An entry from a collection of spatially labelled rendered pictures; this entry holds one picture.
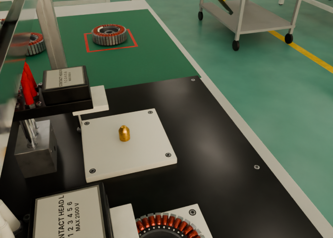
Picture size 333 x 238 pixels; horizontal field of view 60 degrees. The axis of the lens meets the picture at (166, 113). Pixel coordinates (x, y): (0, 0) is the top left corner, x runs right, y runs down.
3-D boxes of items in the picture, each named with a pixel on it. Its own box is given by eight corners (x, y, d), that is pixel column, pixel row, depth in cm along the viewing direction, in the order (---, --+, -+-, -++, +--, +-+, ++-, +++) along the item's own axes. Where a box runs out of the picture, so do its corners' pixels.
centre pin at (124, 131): (129, 133, 53) (128, 122, 52) (131, 140, 52) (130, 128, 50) (118, 135, 53) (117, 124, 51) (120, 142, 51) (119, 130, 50)
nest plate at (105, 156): (154, 112, 60) (154, 108, 60) (177, 163, 49) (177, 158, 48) (81, 125, 57) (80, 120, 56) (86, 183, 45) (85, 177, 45)
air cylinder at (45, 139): (57, 142, 53) (50, 118, 50) (57, 171, 47) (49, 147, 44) (28, 147, 52) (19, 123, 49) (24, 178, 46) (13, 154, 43)
